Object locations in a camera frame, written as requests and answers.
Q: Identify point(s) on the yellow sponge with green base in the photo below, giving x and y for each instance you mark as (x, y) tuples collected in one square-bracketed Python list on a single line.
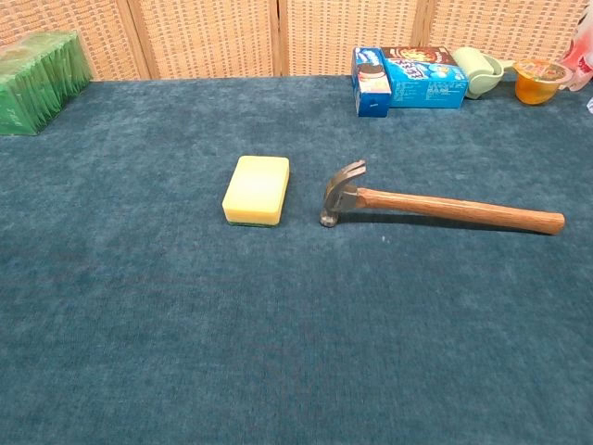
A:
[(256, 190)]

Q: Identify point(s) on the blue table cloth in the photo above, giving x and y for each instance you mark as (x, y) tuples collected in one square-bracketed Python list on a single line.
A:
[(278, 301)]

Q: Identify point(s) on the blue Oreo cookie box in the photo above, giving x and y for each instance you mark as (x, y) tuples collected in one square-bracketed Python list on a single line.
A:
[(369, 83)]

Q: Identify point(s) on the woven rattan folding screen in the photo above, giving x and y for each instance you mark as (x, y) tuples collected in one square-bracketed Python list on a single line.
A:
[(296, 37)]

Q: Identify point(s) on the light blue snack box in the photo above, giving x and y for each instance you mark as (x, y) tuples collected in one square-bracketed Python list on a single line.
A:
[(426, 82)]

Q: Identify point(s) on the brown snack box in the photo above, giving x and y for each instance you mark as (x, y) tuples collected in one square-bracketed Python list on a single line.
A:
[(419, 54)]

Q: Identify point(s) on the pale green plastic cup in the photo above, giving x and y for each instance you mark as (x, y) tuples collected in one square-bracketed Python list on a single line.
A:
[(477, 72)]

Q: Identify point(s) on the orange jelly cup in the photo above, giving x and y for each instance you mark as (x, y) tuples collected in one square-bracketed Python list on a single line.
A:
[(537, 83)]

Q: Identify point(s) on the green plastic wrapped package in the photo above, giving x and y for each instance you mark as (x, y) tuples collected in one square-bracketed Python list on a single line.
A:
[(37, 83)]

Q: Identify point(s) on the red and white plastic bag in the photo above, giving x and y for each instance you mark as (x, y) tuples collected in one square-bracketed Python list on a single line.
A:
[(579, 58)]

